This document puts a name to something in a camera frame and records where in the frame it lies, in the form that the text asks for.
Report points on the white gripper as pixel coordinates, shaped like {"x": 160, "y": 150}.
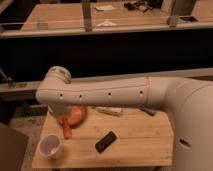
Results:
{"x": 59, "y": 111}

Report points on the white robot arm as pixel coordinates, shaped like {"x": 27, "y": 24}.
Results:
{"x": 187, "y": 102}

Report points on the white ceramic cup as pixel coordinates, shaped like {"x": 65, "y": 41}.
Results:
{"x": 50, "y": 147}

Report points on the orange bowl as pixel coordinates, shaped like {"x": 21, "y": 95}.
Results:
{"x": 74, "y": 116}

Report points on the black rectangular block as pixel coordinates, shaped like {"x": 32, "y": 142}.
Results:
{"x": 105, "y": 141}

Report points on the wooden table board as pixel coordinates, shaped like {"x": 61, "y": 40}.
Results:
{"x": 79, "y": 150}

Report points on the white paper on bench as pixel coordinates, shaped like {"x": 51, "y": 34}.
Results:
{"x": 104, "y": 8}

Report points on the black tools on bench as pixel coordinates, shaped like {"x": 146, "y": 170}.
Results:
{"x": 142, "y": 6}

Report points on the metal clamp on rail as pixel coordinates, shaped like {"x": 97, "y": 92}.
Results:
{"x": 10, "y": 82}

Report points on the metal post left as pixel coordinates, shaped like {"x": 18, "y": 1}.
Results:
{"x": 87, "y": 15}

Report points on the metal post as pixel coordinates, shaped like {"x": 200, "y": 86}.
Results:
{"x": 87, "y": 15}
{"x": 177, "y": 10}

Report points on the metal post right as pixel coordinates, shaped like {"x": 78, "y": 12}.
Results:
{"x": 177, "y": 10}

